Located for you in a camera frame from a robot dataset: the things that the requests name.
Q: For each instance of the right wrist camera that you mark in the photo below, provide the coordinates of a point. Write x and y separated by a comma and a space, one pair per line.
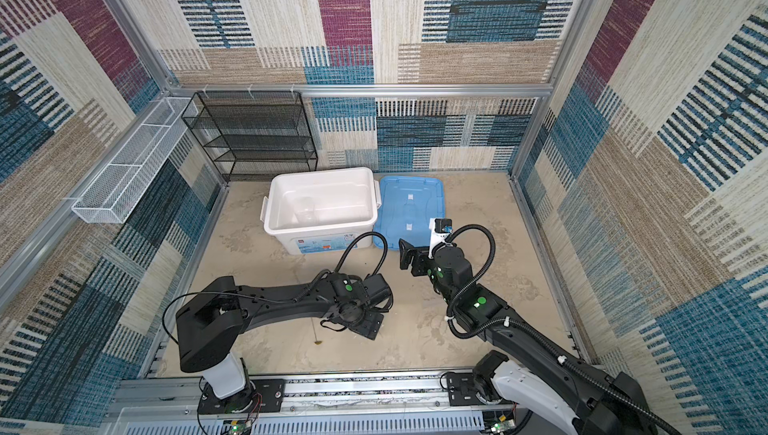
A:
440, 230

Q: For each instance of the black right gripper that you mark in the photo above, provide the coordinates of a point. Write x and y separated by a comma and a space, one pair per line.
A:
407, 254

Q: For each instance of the aluminium mounting rail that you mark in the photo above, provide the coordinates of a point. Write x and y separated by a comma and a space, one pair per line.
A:
306, 395

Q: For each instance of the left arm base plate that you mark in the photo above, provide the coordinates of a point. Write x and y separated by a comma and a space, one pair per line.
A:
259, 396

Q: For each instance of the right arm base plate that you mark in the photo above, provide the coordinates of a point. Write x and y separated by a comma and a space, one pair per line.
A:
474, 388

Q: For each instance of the clear glass flask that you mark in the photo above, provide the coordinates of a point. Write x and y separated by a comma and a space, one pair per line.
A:
305, 211

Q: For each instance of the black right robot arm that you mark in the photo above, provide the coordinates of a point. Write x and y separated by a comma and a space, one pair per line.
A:
525, 366

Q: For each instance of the black wire mesh shelf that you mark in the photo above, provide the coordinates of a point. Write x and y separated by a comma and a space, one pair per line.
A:
252, 135

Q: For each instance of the white wire mesh basket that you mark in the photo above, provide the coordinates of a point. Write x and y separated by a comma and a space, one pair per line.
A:
117, 189

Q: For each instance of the long metal spatula rod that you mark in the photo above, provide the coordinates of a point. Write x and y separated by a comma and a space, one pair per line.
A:
317, 340

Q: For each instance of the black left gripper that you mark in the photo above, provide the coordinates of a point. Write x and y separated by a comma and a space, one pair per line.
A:
373, 325

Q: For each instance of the white plastic bin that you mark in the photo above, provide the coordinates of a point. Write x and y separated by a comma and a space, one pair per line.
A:
346, 201

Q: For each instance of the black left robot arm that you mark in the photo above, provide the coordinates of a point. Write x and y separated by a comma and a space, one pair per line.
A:
211, 320

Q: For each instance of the blue plastic lid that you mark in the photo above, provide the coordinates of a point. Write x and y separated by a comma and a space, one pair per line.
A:
407, 206

